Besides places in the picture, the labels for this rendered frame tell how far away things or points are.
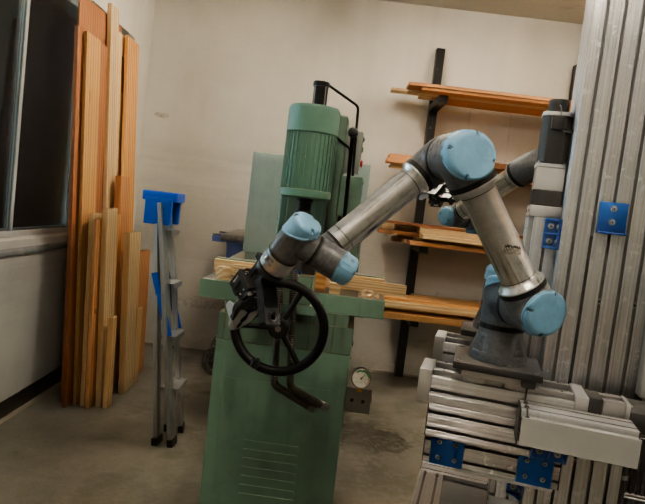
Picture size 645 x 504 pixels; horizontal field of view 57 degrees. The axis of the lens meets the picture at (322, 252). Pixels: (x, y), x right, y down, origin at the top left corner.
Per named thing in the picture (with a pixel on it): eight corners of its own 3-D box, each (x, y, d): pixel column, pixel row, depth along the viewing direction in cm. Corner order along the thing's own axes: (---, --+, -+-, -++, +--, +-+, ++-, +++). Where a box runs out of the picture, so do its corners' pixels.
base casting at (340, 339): (214, 338, 194) (217, 310, 193) (247, 309, 251) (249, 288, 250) (351, 356, 191) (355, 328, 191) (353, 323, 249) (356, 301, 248)
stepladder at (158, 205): (141, 447, 273) (138, 188, 265) (156, 427, 298) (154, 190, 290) (176, 448, 273) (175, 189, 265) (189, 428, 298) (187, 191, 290)
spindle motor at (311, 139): (276, 194, 197) (286, 99, 195) (282, 196, 215) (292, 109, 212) (328, 201, 196) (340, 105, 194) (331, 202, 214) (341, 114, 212)
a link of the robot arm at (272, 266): (301, 267, 138) (274, 265, 132) (291, 281, 140) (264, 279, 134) (287, 244, 141) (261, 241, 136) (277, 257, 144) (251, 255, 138)
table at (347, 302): (188, 300, 184) (190, 281, 183) (213, 288, 214) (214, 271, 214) (385, 325, 180) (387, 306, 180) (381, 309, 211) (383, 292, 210)
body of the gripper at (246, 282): (251, 285, 150) (276, 253, 144) (265, 312, 145) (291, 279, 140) (226, 284, 145) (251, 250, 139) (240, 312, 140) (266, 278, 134)
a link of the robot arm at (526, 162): (542, 166, 191) (440, 233, 228) (563, 171, 198) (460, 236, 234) (531, 136, 196) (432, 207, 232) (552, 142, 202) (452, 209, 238)
